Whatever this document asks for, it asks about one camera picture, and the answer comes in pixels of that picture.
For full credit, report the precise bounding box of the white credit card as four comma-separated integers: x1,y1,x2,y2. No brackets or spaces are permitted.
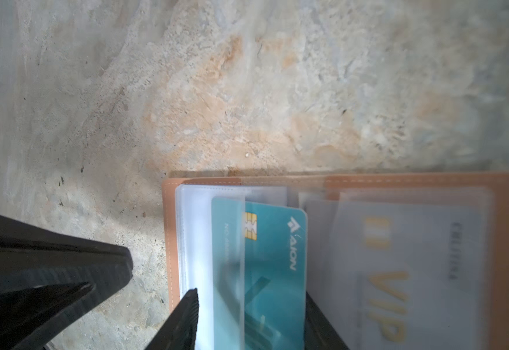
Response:
322,201,486,349

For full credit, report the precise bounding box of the teal credit card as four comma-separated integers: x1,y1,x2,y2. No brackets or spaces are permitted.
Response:
212,198,308,349

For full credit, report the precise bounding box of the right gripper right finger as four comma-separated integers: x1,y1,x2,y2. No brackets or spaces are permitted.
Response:
304,293,349,350

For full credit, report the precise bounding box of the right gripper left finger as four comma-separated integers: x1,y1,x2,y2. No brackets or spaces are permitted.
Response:
145,289,199,350

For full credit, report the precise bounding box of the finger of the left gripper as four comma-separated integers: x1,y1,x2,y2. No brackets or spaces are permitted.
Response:
0,215,133,349

